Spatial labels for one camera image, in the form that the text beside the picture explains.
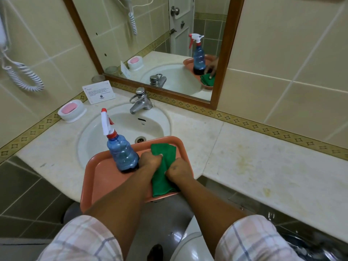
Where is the white toilet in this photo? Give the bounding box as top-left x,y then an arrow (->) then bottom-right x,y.
170,215 -> 219,261

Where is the white wall hair dryer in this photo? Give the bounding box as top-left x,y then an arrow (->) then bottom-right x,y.
0,0 -> 12,53

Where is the person's left hand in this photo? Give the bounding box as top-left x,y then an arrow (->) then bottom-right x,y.
138,151 -> 163,172

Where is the green cleaning cloth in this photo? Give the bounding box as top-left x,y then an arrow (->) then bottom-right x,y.
150,143 -> 180,198

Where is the wood framed mirror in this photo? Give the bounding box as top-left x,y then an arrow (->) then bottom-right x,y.
61,0 -> 245,111

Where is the person's right forearm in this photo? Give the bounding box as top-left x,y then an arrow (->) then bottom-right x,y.
171,176 -> 248,257

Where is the blue spray bottle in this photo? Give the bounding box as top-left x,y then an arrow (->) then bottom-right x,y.
101,108 -> 140,173

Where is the pink soap bar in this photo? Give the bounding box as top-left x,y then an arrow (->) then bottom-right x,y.
61,103 -> 78,115

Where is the plaid sleeve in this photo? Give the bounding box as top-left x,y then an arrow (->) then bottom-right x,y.
214,215 -> 304,261
36,215 -> 124,261

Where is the white soap dish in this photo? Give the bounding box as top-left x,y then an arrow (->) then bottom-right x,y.
57,100 -> 87,123

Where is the white round sink basin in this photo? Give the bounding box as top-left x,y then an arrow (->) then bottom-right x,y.
77,103 -> 171,169

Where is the plaid right sleeve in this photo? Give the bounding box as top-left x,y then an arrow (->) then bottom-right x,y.
214,215 -> 304,261

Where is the person's right hand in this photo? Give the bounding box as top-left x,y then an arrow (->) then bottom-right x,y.
165,158 -> 194,184

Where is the chrome faucet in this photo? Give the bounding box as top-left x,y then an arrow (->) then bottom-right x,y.
129,87 -> 153,115

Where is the person's left forearm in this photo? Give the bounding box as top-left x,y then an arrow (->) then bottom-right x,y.
84,167 -> 156,259

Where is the white coiled cord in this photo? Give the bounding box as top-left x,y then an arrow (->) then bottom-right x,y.
1,49 -> 45,92

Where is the white notice card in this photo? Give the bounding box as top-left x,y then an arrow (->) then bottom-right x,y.
82,80 -> 116,105

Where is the salmon plastic tray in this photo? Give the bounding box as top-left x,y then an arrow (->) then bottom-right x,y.
80,136 -> 194,214

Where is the person's dark shoe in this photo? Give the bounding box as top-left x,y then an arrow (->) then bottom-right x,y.
147,244 -> 164,261

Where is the plaid left sleeve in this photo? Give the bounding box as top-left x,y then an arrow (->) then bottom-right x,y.
36,215 -> 124,261

